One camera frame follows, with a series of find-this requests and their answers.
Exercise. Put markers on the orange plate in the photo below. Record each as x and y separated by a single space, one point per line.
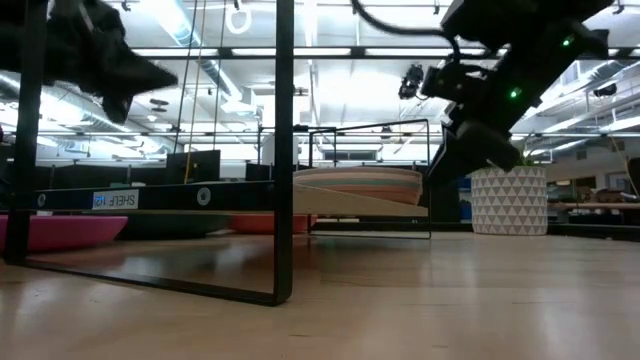
255 224

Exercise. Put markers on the salmon plate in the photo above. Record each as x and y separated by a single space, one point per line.
390 195

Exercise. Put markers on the black monitor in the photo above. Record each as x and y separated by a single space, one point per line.
200 167

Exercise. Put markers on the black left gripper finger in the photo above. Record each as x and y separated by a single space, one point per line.
117 110
135 77

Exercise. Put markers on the white shelf label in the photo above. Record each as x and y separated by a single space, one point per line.
116 199

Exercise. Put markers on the white triangle pattern planter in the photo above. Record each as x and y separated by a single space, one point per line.
509 205

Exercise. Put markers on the round white sticker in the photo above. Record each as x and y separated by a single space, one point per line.
203 196
41 200

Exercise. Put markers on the background wooden desk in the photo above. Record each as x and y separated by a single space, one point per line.
600 205

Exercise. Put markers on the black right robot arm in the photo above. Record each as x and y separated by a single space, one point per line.
525 20

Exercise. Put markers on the pink plate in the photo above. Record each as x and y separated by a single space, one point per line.
70 232

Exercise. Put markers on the black overhead frame bar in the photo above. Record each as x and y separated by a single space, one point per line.
300 52

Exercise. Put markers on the black overhead camera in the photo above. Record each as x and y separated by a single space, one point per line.
411 82

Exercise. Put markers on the black metal wood shelf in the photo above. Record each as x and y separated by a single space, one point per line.
283 150

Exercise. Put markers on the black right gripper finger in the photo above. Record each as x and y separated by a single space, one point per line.
487 147
450 167

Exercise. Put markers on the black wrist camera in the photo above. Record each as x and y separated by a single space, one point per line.
450 80

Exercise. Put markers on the green plant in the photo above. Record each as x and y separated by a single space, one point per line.
529 161

